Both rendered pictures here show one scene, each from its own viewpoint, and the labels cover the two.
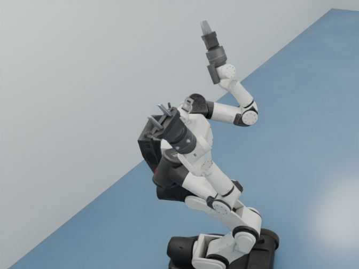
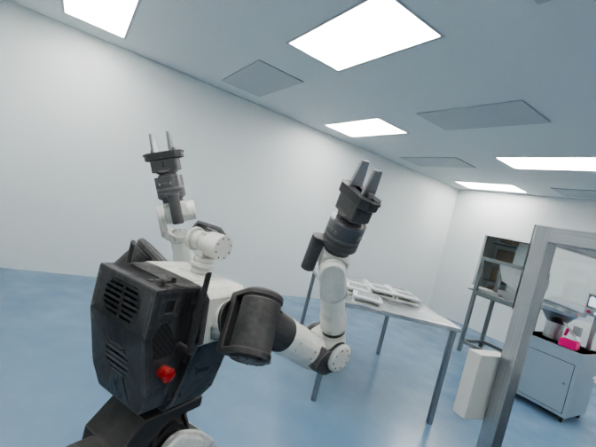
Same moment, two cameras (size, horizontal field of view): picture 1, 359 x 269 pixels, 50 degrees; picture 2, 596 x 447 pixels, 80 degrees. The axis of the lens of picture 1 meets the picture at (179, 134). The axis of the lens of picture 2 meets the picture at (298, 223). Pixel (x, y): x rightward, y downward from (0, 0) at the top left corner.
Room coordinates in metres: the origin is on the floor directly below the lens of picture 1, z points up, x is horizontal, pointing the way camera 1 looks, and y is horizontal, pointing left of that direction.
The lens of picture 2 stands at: (1.12, 0.85, 1.46)
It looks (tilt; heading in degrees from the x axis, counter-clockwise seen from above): 2 degrees down; 276
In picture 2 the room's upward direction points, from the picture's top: 14 degrees clockwise
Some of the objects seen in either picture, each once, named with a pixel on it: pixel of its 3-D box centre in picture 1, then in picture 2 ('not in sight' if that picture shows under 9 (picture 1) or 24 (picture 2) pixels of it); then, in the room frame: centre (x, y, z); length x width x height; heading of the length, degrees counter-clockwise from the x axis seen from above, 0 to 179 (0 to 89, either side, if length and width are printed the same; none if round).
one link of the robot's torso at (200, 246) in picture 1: (211, 252); not in sight; (1.44, -0.02, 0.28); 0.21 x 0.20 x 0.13; 66
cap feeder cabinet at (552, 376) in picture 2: not in sight; (551, 373); (-1.66, -3.55, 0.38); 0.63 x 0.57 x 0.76; 129
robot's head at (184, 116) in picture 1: (182, 116); (207, 247); (1.42, -0.03, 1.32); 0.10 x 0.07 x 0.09; 156
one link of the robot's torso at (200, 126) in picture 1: (178, 149); (168, 325); (1.45, 0.02, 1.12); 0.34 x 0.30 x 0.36; 156
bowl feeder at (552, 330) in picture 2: not in sight; (561, 325); (-1.67, -3.62, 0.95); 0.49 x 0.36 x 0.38; 129
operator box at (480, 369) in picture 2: not in sight; (481, 383); (0.40, -0.66, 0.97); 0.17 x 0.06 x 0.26; 31
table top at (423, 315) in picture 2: not in sight; (372, 294); (0.60, -2.87, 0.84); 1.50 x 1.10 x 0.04; 102
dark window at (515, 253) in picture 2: not in sight; (512, 268); (-2.43, -6.68, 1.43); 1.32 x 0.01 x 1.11; 129
